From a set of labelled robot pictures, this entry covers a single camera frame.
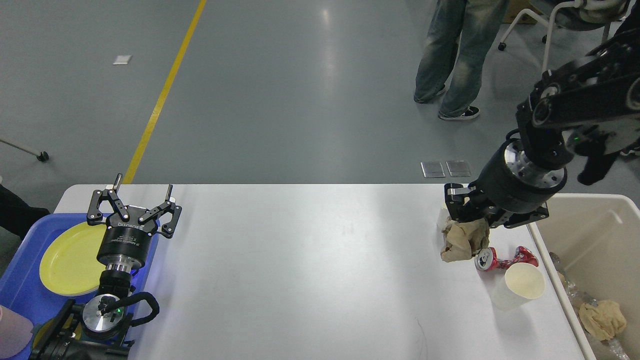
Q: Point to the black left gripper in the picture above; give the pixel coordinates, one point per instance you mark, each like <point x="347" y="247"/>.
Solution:
<point x="127" y="242"/>

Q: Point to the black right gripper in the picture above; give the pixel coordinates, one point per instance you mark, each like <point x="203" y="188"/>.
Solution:
<point x="511" y="190"/>

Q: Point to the brown paper ball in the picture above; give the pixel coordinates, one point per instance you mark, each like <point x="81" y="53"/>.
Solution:
<point x="603" y="321"/>
<point x="464" y="240"/>

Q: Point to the white paper cup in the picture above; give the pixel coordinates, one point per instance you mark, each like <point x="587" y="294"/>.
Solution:
<point x="443" y="217"/>
<point x="520" y="284"/>

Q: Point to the crushed red can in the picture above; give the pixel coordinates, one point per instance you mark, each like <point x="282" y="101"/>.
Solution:
<point x="488" y="260"/>

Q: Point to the yellow plate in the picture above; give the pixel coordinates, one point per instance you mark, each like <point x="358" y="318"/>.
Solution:
<point x="70" y="260"/>

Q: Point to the grey mug yellow inside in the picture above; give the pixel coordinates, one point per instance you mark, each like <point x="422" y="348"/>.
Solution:
<point x="40" y="331"/>

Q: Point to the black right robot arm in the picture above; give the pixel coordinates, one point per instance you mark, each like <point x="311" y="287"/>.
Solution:
<point x="589" y="108"/>

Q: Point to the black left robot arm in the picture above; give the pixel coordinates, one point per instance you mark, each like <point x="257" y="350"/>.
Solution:
<point x="97" y="329"/>

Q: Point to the floor socket plate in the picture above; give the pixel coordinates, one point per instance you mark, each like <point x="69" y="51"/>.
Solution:
<point x="458" y="168"/>
<point x="432" y="170"/>

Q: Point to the chair leg with caster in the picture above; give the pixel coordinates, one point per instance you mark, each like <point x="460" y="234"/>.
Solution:
<point x="41" y="156"/>

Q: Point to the beige plastic bin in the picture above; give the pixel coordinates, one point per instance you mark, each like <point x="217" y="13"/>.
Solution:
<point x="596" y="240"/>

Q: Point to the blue plastic tray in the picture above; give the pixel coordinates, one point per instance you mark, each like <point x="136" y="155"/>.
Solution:
<point x="21" y="289"/>

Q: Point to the pink cup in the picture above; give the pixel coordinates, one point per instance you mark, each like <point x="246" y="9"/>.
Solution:
<point x="15" y="332"/>

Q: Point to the white paper on floor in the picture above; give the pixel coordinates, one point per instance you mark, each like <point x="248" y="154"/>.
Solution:
<point x="121" y="60"/>

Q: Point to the person in blue jeans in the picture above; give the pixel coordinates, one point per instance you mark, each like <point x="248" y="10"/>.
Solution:
<point x="460" y="35"/>

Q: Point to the white office chair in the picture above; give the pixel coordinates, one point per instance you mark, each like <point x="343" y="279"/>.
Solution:
<point x="575" y="15"/>

